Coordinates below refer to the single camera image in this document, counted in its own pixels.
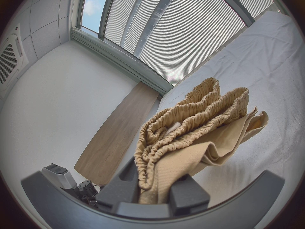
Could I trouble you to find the tan shorts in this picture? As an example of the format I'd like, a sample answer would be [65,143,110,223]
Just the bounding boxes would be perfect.
[133,77,270,205]

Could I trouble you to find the white ceiling air conditioner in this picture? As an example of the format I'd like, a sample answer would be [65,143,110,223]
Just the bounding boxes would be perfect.
[0,24,29,92]

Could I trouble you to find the window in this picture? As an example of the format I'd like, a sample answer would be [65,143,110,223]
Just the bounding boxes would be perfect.
[76,0,284,85]

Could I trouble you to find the bed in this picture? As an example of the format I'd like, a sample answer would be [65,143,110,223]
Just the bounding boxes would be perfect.
[74,10,305,214]

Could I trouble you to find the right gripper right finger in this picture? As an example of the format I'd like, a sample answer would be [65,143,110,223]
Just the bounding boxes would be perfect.
[169,174,210,216]

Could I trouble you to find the grey-green curtain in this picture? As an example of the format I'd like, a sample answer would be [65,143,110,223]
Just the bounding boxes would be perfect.
[70,26,175,97]

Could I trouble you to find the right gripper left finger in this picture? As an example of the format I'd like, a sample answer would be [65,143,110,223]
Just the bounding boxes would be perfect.
[96,155,140,208]

